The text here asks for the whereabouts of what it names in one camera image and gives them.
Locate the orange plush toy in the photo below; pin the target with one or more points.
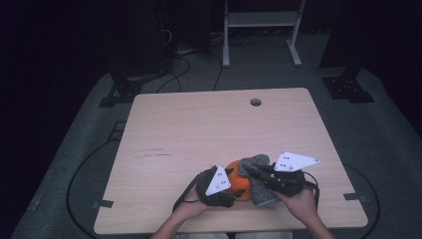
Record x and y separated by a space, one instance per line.
239 182

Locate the person's right hand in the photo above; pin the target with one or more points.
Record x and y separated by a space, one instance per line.
300 205

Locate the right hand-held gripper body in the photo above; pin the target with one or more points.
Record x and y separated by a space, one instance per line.
290 184

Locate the white metal stand frame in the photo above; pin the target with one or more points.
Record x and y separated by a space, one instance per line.
262 19

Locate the black stand base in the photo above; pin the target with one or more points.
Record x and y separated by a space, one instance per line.
121 93
348 89

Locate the black tape strip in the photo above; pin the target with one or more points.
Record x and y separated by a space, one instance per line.
103 203
354 196

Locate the grey knitted cloth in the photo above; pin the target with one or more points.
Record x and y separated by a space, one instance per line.
262 195

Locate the person's left hand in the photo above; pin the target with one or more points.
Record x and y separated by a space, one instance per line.
192 207

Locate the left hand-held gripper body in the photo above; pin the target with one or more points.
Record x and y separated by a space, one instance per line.
215 199

